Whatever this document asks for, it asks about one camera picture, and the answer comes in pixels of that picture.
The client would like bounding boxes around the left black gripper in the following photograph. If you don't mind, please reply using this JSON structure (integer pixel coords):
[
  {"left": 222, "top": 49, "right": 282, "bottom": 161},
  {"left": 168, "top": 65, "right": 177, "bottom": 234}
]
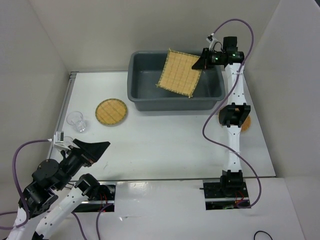
[{"left": 56, "top": 137, "right": 111, "bottom": 190}]

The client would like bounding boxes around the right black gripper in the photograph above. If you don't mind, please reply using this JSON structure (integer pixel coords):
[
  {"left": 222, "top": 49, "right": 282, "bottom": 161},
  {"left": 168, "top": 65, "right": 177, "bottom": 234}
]
[{"left": 191, "top": 47, "right": 224, "bottom": 69}]

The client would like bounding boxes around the square woven bamboo mat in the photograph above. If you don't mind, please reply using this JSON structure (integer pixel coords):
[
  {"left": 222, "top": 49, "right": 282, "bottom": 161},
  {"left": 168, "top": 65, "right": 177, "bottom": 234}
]
[{"left": 156, "top": 49, "right": 202, "bottom": 98}]

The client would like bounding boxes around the round orange woven basket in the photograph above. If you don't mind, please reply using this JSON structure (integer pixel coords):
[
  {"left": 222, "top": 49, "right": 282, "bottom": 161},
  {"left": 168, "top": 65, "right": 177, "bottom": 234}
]
[{"left": 218, "top": 107, "right": 252, "bottom": 132}]

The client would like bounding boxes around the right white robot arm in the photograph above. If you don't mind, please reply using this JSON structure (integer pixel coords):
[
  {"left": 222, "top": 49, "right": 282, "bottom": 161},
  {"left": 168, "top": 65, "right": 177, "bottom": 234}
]
[{"left": 191, "top": 36, "right": 251, "bottom": 197}]

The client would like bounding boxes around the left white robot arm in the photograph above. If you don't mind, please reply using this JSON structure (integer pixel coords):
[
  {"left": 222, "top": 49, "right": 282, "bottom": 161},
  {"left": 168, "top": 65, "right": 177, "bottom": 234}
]
[{"left": 1, "top": 139, "right": 110, "bottom": 240}]

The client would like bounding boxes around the grey plastic bin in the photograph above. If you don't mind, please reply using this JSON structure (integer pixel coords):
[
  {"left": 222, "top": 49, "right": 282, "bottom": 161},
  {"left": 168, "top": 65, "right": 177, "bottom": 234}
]
[{"left": 127, "top": 50, "right": 226, "bottom": 111}]

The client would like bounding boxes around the clear glass cup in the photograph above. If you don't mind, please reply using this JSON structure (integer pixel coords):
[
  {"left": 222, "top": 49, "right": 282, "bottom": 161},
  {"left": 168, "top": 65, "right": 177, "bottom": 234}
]
[
  {"left": 63, "top": 136, "right": 74, "bottom": 147},
  {"left": 66, "top": 111, "right": 87, "bottom": 133}
]

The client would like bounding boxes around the round green-rimmed bamboo tray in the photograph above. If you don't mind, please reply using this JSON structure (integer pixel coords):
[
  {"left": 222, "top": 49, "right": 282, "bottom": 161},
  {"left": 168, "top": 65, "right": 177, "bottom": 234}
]
[{"left": 95, "top": 98, "right": 128, "bottom": 126}]

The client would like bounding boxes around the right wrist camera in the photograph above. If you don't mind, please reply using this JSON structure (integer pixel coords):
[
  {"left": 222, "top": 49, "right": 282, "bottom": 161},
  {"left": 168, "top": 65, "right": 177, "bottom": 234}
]
[{"left": 206, "top": 32, "right": 222, "bottom": 51}]

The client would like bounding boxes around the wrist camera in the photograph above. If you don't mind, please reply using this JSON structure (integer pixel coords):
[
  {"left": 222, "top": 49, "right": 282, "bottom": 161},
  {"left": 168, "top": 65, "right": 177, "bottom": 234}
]
[
  {"left": 206, "top": 32, "right": 222, "bottom": 51},
  {"left": 48, "top": 131, "right": 70, "bottom": 150}
]

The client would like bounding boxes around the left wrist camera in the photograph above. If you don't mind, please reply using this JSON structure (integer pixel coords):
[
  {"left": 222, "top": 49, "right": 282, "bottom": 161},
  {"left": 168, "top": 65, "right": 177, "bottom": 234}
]
[{"left": 48, "top": 131, "right": 70, "bottom": 150}]

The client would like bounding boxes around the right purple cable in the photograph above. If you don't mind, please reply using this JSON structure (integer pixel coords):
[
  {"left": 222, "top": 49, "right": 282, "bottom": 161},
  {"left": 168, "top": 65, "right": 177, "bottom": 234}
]
[{"left": 201, "top": 18, "right": 262, "bottom": 209}]

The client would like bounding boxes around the purple cable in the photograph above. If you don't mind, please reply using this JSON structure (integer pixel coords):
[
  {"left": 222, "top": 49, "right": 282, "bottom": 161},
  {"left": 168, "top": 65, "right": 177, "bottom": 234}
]
[
  {"left": 0, "top": 138, "right": 103, "bottom": 240},
  {"left": 201, "top": 18, "right": 262, "bottom": 209}
]

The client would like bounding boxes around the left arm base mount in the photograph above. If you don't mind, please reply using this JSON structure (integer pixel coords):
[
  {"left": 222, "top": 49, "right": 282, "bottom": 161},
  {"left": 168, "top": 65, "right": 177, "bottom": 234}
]
[{"left": 73, "top": 181, "right": 116, "bottom": 213}]

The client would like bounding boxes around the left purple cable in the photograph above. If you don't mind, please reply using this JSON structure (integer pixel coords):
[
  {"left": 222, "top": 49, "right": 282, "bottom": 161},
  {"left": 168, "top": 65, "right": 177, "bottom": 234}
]
[{"left": 0, "top": 138, "right": 103, "bottom": 240}]

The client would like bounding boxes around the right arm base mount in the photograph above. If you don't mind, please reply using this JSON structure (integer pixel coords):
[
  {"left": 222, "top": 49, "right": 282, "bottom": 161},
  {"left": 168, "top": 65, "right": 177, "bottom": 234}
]
[{"left": 199, "top": 179, "right": 251, "bottom": 211}]

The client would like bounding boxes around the black cable loop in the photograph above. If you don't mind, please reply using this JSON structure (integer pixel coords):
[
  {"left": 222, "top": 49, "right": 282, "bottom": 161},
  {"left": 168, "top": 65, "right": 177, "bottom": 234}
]
[{"left": 253, "top": 230, "right": 274, "bottom": 240}]

